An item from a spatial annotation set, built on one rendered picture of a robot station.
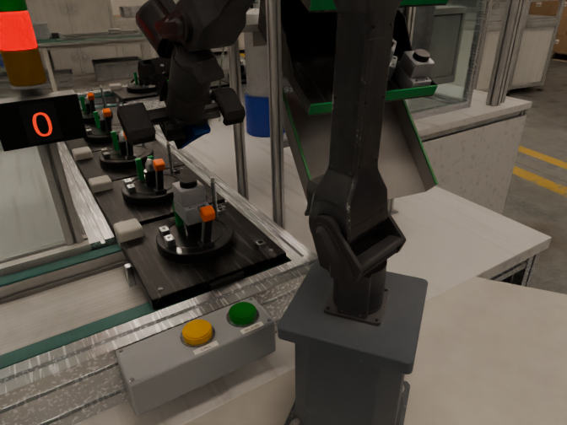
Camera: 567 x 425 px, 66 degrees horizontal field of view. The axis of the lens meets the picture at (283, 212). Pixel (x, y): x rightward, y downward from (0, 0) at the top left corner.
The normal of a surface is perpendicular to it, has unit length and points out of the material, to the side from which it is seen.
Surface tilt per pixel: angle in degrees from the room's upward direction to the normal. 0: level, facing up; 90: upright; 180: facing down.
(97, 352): 0
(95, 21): 90
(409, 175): 45
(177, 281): 0
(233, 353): 90
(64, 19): 90
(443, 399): 0
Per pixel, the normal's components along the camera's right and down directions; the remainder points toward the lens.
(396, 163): 0.25, -0.32
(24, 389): 0.52, 0.40
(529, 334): -0.02, -0.88
